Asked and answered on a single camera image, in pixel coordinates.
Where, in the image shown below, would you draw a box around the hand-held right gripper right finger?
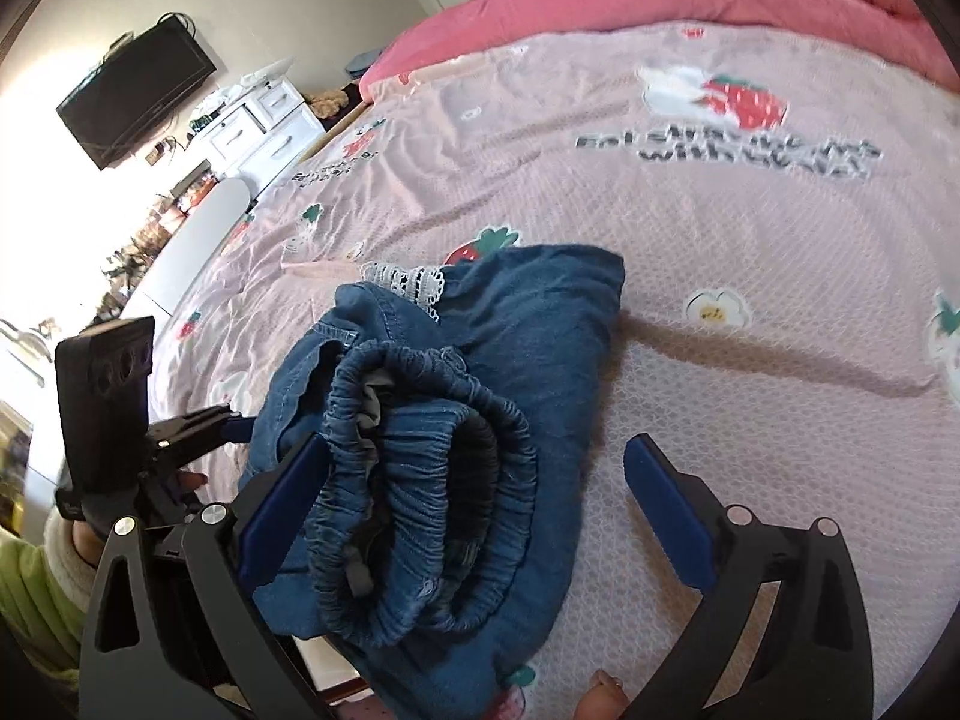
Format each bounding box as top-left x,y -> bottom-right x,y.
622,433 -> 875,720

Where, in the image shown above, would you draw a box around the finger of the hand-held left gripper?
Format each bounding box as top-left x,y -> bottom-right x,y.
150,487 -> 207,533
146,403 -> 260,466

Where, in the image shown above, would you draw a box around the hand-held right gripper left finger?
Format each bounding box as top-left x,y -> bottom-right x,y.
79,435 -> 335,720

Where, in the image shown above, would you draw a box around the blue denim pants with lace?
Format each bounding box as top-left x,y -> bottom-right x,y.
238,244 -> 627,720

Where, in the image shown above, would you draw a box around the person's left forearm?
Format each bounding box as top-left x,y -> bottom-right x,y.
0,510 -> 95,668

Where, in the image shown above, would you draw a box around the person's left hand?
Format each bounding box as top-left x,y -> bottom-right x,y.
69,469 -> 211,567

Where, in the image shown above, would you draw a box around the person's right hand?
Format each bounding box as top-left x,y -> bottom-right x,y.
574,671 -> 635,720

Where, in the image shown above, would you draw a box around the cluttered shelf things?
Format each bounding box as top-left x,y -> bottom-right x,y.
97,165 -> 226,301

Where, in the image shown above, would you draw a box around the white rounded board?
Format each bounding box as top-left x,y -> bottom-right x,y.
139,178 -> 252,316

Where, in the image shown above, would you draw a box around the pink printed bed sheet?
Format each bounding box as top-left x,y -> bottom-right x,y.
146,19 -> 960,720

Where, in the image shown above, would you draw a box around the white drawer cabinet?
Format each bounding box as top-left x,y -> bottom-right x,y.
191,79 -> 327,196

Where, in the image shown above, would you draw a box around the black wall television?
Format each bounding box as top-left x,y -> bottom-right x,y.
56,15 -> 218,172

